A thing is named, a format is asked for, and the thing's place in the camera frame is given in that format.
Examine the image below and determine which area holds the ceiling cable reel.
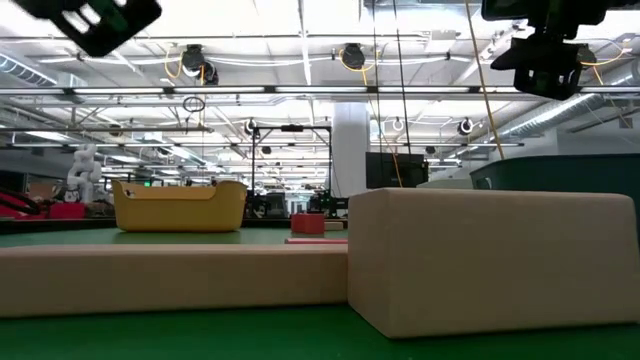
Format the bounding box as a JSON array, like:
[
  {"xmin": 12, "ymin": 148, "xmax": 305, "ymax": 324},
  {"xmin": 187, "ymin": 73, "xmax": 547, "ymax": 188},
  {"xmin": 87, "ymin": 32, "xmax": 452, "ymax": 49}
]
[
  {"xmin": 180, "ymin": 43, "xmax": 221, "ymax": 87},
  {"xmin": 339, "ymin": 42, "xmax": 368, "ymax": 72}
]

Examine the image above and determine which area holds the silver ventilation duct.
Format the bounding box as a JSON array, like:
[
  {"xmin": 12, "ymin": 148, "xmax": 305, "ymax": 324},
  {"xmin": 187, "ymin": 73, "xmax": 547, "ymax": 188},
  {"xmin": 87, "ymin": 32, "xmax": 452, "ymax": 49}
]
[{"xmin": 499, "ymin": 74, "xmax": 640, "ymax": 140}]

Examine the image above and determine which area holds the red equipment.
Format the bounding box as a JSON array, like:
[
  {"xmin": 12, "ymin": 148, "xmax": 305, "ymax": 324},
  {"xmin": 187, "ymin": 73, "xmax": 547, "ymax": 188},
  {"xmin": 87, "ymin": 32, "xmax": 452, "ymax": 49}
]
[{"xmin": 0, "ymin": 186, "xmax": 87, "ymax": 221}]

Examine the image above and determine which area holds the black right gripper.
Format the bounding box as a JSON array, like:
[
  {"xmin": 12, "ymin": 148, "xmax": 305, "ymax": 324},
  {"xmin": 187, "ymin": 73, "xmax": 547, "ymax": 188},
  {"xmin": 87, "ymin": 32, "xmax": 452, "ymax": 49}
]
[{"xmin": 490, "ymin": 37, "xmax": 596, "ymax": 101}]

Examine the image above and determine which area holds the yellow hanging cable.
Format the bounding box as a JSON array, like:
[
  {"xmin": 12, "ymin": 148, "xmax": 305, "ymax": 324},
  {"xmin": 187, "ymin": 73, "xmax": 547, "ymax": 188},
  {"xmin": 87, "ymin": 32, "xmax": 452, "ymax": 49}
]
[{"xmin": 464, "ymin": 0, "xmax": 507, "ymax": 161}]

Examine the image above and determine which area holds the black frame rig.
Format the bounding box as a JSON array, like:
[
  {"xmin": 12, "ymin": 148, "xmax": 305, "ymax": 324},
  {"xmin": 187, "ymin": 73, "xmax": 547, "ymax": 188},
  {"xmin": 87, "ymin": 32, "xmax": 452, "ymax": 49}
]
[{"xmin": 250, "ymin": 124, "xmax": 334, "ymax": 219}]

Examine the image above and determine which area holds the long natural wood block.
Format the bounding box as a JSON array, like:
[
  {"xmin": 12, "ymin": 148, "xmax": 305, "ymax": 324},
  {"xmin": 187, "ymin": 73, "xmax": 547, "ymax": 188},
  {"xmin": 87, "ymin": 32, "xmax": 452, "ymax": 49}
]
[{"xmin": 0, "ymin": 243, "xmax": 350, "ymax": 319}]

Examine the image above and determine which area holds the black cable coil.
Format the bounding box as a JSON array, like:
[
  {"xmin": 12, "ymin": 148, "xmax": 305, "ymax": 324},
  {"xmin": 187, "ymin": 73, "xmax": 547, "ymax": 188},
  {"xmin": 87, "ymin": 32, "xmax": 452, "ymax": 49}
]
[{"xmin": 181, "ymin": 95, "xmax": 207, "ymax": 114}]

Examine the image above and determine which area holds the thin black hanging cable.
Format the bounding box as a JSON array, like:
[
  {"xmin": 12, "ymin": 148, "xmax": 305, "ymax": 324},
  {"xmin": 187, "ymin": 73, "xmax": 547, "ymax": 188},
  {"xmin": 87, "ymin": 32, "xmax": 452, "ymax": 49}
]
[{"xmin": 371, "ymin": 0, "xmax": 382, "ymax": 155}]

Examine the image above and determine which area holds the white robot figure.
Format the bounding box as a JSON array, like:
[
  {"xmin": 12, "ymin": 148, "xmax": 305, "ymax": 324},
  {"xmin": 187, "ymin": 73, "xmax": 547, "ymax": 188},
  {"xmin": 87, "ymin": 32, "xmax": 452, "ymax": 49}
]
[{"xmin": 66, "ymin": 144, "xmax": 104, "ymax": 204}]

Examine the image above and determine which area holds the black screen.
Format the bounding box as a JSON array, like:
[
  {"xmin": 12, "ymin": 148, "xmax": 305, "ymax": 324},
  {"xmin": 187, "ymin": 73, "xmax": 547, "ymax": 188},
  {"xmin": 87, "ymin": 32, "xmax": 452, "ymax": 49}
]
[{"xmin": 365, "ymin": 151, "xmax": 430, "ymax": 190}]

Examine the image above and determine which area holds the orange plastic bin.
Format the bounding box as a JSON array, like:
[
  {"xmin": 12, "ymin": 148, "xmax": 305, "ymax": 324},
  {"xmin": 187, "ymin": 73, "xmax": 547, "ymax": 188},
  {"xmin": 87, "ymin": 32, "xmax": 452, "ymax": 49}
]
[{"xmin": 110, "ymin": 179, "xmax": 249, "ymax": 234}]

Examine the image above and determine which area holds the red arch block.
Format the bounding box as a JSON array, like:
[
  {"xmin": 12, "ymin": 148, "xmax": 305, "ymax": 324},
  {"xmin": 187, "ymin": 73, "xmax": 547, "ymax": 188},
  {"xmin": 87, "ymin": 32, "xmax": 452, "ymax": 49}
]
[{"xmin": 290, "ymin": 212, "xmax": 327, "ymax": 236}]

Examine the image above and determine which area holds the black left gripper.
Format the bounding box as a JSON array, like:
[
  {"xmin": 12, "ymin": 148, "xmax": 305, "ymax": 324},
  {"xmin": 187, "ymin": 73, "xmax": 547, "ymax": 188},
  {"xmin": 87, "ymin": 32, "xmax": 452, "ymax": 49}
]
[{"xmin": 12, "ymin": 0, "xmax": 164, "ymax": 58}]

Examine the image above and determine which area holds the white round pillar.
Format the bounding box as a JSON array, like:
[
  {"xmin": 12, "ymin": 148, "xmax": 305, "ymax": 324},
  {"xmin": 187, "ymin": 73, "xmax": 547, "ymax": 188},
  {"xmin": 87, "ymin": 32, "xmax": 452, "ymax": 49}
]
[{"xmin": 331, "ymin": 101, "xmax": 372, "ymax": 199}]

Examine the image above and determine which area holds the wide natural wood block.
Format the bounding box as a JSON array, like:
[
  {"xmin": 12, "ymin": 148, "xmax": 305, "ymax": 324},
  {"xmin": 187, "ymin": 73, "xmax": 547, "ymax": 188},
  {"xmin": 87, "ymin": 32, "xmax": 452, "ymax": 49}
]
[{"xmin": 347, "ymin": 187, "xmax": 640, "ymax": 341}]

